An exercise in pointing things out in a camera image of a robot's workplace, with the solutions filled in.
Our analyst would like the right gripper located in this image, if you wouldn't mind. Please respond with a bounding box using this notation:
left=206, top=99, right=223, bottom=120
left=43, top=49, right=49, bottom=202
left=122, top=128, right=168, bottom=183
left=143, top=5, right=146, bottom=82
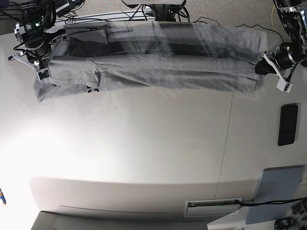
left=8, top=34, right=69, bottom=71

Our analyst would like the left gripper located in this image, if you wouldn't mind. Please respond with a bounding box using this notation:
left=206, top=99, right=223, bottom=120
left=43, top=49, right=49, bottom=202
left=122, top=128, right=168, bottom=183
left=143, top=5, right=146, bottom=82
left=263, top=46, right=297, bottom=81

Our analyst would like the grey T-shirt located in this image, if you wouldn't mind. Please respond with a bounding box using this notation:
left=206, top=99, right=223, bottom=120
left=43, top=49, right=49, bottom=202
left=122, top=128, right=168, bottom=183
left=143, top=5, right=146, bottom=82
left=34, top=23, right=260, bottom=102

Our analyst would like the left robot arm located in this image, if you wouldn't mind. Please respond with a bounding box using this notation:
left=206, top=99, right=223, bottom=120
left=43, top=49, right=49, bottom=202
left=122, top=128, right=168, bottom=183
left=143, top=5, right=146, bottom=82
left=267, top=0, right=307, bottom=83

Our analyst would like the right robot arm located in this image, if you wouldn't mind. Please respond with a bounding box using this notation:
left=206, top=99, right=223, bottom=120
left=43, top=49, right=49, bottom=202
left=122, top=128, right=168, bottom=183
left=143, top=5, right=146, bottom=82
left=8, top=0, right=70, bottom=74

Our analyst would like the black smartphone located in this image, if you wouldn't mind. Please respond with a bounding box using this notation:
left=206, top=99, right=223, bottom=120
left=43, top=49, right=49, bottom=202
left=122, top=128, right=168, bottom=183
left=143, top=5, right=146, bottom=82
left=278, top=104, right=298, bottom=146

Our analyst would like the black white device box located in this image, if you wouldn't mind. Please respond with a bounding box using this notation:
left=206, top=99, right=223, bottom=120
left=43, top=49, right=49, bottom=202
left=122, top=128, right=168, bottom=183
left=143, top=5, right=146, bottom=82
left=54, top=0, right=70, bottom=17

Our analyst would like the white monitor base stand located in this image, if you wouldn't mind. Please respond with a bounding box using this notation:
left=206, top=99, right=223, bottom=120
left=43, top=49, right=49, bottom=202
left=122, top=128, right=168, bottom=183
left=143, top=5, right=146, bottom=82
left=122, top=0, right=185, bottom=5

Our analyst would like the blue-grey tablet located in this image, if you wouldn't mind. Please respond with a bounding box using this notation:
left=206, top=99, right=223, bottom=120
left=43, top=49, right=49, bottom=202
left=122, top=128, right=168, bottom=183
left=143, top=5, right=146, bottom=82
left=245, top=165, right=305, bottom=225

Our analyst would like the black electronic gadget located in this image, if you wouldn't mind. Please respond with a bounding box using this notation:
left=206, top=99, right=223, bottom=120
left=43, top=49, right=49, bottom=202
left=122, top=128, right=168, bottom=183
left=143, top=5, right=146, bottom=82
left=274, top=217, right=295, bottom=230

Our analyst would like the blue orange tool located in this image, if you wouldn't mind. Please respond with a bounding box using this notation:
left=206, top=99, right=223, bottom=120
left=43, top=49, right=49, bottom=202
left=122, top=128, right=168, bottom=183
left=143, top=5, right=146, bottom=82
left=0, top=189, right=7, bottom=205

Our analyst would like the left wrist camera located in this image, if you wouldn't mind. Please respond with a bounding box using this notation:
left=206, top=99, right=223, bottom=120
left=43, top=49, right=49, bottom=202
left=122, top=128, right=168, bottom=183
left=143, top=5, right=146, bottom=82
left=276, top=79, right=293, bottom=93

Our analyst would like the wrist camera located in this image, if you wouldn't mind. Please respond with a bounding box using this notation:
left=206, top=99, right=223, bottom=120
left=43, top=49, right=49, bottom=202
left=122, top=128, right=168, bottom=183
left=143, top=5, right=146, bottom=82
left=36, top=69, right=50, bottom=81
left=276, top=79, right=293, bottom=93

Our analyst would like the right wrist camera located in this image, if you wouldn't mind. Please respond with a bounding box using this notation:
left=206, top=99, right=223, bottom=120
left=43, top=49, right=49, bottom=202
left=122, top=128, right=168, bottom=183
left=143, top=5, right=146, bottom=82
left=36, top=69, right=50, bottom=81

